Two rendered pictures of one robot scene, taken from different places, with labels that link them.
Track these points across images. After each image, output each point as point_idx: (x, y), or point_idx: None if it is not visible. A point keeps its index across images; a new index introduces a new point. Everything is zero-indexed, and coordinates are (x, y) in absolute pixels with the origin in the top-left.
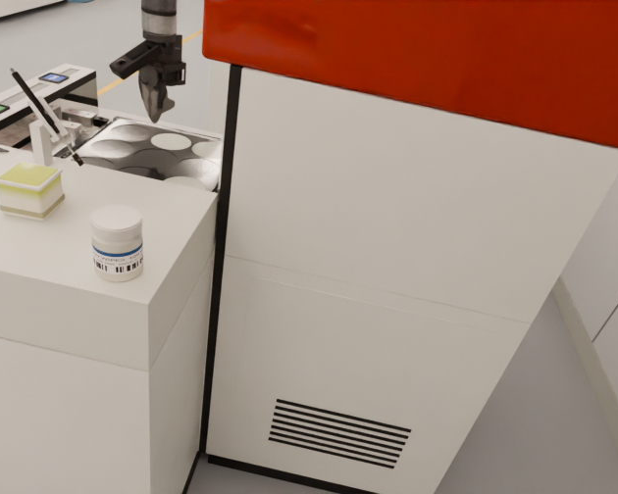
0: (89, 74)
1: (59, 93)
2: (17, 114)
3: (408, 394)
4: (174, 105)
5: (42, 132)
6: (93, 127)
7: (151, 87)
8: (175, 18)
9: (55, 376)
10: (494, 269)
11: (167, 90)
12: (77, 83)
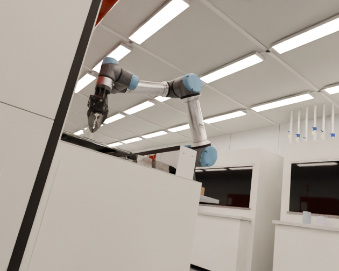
0: (174, 147)
1: (153, 151)
2: (135, 154)
3: None
4: (88, 119)
5: (89, 133)
6: (133, 161)
7: (99, 115)
8: (97, 78)
9: None
10: None
11: (91, 112)
12: (164, 149)
